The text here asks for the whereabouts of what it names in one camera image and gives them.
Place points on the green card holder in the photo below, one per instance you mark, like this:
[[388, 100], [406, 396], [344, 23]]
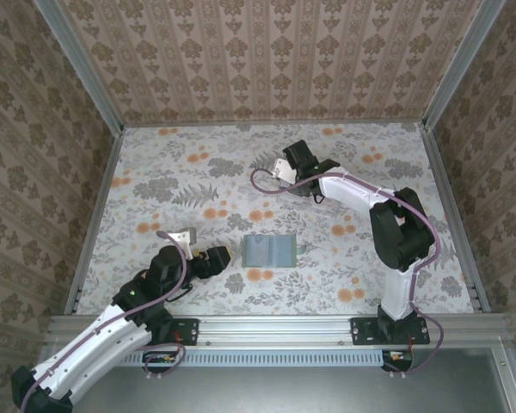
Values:
[[284, 254]]

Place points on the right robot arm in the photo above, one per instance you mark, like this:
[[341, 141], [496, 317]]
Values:
[[352, 189]]

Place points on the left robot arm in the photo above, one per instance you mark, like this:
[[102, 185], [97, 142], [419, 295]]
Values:
[[90, 344]]

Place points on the floral patterned table cover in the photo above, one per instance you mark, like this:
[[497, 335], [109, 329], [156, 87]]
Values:
[[284, 292]]

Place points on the grey sheet metal panel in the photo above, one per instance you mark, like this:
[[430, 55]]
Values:
[[262, 391]]

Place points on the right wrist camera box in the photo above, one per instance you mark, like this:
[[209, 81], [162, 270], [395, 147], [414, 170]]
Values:
[[281, 168]]

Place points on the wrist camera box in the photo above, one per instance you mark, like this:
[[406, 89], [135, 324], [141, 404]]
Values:
[[281, 168], [182, 238]]

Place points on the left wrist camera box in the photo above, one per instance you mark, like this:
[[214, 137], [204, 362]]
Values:
[[182, 238]]

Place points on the thin aluminium edge rail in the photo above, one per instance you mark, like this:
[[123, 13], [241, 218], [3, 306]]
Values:
[[275, 124]]

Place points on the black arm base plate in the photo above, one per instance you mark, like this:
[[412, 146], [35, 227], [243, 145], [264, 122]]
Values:
[[363, 331], [189, 331]]

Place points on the long aluminium mounting rail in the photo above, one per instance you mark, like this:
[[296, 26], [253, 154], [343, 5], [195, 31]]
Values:
[[275, 331]]

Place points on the aluminium side rail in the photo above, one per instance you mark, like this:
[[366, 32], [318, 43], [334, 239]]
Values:
[[96, 215], [453, 215]]

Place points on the aluminium corner post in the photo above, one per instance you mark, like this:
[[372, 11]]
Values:
[[84, 64], [460, 64]]

